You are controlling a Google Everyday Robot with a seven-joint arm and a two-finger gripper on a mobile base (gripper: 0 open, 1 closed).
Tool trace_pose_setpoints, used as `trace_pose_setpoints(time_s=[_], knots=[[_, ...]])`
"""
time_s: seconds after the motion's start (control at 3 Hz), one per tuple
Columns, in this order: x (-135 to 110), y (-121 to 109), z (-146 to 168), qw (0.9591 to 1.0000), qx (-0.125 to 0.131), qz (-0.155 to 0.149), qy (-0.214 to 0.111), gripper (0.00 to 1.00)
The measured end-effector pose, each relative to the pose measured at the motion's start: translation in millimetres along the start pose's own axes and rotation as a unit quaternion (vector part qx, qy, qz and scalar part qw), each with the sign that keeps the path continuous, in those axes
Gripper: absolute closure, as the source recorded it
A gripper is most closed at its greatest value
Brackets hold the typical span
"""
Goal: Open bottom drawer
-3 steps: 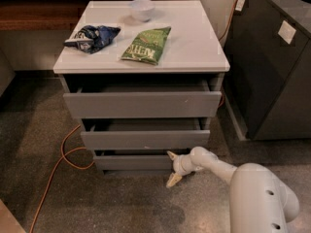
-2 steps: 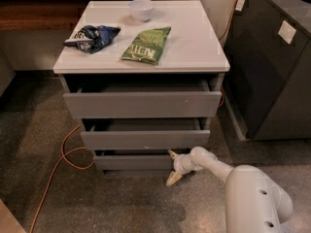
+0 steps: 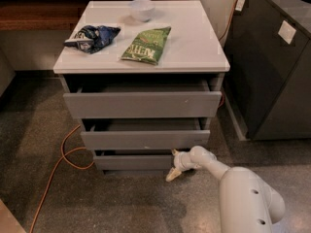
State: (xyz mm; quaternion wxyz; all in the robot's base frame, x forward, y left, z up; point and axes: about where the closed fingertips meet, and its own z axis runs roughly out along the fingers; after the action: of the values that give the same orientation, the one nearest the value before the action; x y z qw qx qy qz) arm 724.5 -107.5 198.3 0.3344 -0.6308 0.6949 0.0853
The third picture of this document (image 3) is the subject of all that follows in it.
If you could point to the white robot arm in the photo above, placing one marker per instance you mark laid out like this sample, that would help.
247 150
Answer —
247 203

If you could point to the grey middle drawer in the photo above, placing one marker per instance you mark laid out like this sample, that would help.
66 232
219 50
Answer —
144 134

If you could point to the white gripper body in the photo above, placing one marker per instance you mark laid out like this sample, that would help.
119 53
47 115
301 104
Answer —
180 162

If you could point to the white label sticker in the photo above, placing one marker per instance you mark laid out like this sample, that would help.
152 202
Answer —
286 32

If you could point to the blue chip bag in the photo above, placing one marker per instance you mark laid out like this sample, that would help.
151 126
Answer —
92 39

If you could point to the grey drawer cabinet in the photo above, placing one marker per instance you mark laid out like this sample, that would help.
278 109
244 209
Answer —
192 51

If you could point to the green chip bag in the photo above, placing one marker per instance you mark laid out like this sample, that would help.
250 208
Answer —
148 46

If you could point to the white cable tag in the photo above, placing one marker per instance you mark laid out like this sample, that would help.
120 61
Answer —
239 5

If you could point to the grey drawer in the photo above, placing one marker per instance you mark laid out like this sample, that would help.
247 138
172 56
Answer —
143 99
109 161
144 134

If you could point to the white bowl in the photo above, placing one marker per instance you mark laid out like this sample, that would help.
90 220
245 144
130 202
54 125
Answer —
142 10

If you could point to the wooden bench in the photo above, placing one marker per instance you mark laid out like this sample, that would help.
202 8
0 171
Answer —
42 14

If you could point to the dark grey bin cabinet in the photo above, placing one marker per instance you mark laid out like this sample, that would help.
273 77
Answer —
269 81

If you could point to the grey bottom drawer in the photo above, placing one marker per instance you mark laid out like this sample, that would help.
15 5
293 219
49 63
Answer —
109 161

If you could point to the grey top drawer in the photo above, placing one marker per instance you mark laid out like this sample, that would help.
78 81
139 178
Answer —
143 99

